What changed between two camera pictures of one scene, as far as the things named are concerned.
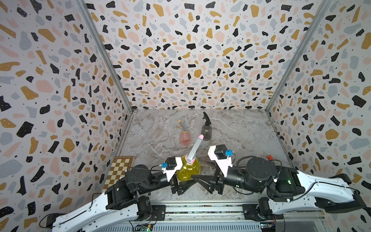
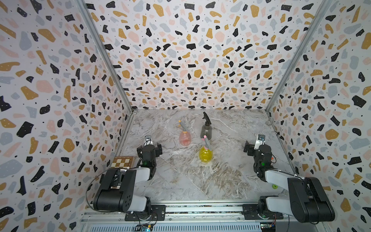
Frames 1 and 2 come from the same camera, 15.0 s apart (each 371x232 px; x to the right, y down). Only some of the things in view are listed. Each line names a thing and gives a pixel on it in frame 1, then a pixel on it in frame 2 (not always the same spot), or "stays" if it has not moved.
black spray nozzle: x=207 y=122 stays
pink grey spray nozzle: x=190 y=156 to x=207 y=144
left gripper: x=182 y=187 to x=157 y=150
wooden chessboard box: x=120 y=164 stays
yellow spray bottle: x=185 y=172 to x=205 y=155
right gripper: x=219 y=181 to x=251 y=150
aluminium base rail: x=221 y=216 stays
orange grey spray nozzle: x=181 y=125 stays
